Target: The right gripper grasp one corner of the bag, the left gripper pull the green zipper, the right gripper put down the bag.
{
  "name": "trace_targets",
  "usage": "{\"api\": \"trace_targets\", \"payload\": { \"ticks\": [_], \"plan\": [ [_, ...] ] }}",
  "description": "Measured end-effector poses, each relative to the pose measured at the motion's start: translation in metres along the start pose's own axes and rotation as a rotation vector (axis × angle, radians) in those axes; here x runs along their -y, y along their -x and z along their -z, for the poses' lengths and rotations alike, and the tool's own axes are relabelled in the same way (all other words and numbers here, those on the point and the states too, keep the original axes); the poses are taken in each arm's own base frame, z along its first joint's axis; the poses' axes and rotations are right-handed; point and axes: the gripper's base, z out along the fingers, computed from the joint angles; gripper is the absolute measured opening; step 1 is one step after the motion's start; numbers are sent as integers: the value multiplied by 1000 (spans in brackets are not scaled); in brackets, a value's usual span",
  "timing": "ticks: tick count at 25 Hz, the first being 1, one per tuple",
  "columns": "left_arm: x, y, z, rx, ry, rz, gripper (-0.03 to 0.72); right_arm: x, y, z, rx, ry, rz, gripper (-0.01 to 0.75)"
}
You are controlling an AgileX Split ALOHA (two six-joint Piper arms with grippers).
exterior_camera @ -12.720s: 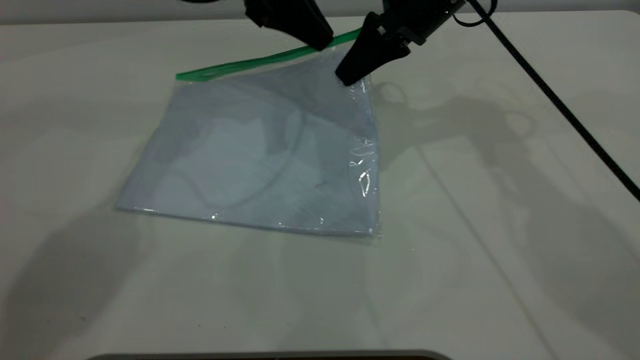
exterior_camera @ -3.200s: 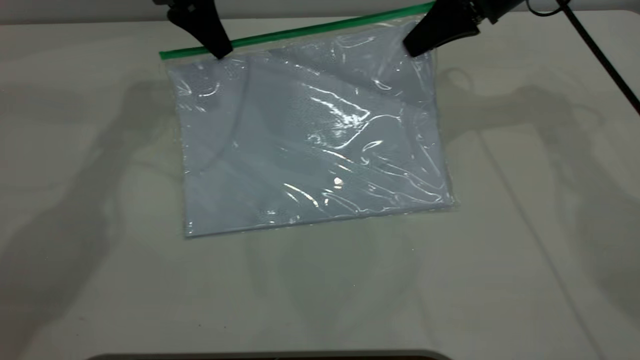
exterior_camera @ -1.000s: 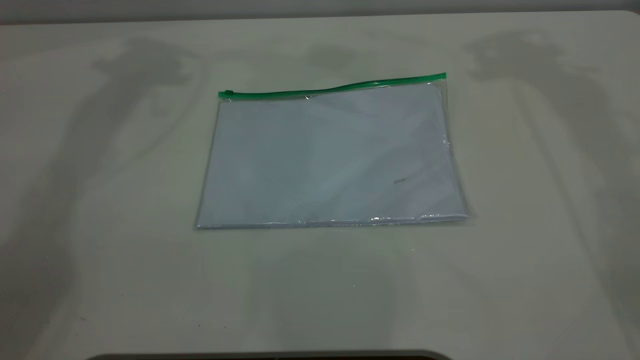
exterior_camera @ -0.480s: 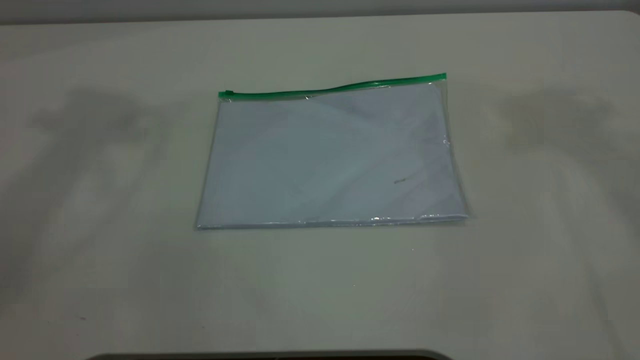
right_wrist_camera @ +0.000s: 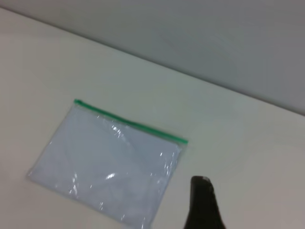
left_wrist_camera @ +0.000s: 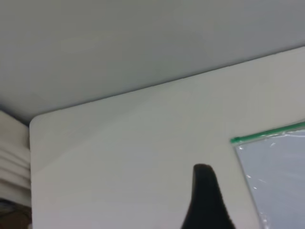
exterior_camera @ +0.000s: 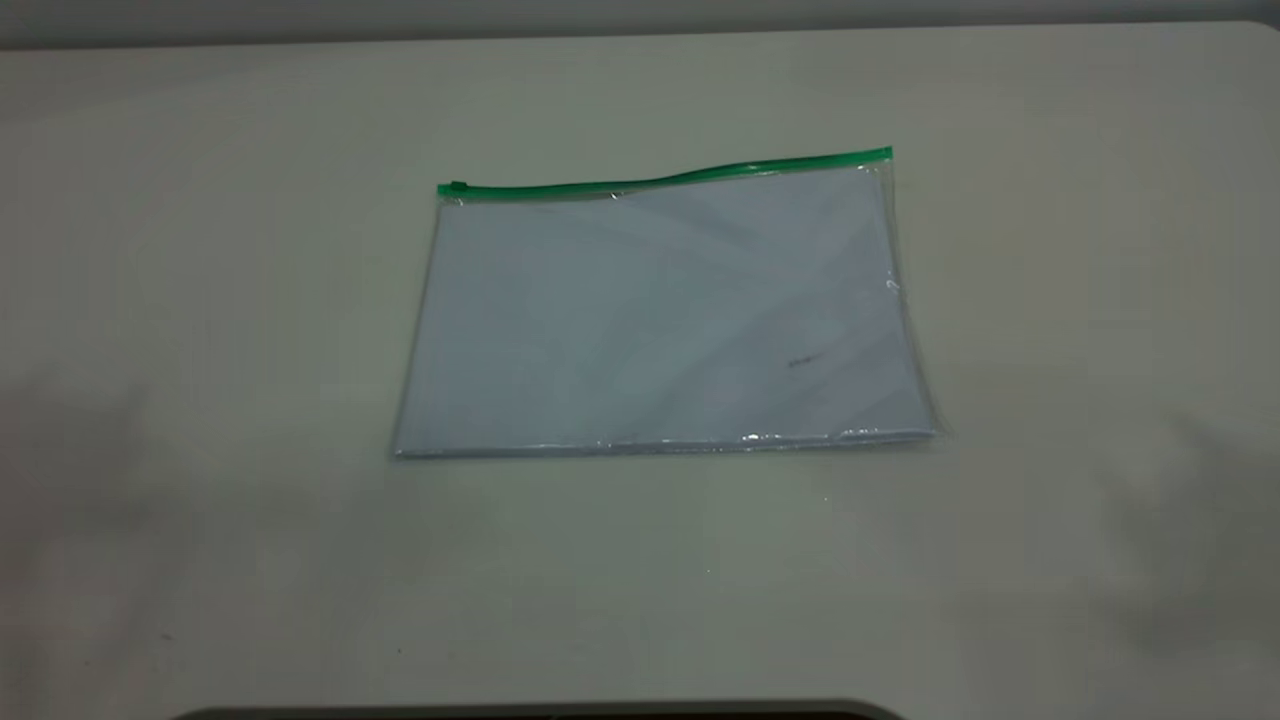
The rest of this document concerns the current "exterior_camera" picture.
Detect clear zip bag green zipper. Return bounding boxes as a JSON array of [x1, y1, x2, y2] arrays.
[[390, 146, 949, 461]]

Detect white paper sheets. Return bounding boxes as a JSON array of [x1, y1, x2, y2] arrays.
[[397, 170, 936, 456]]

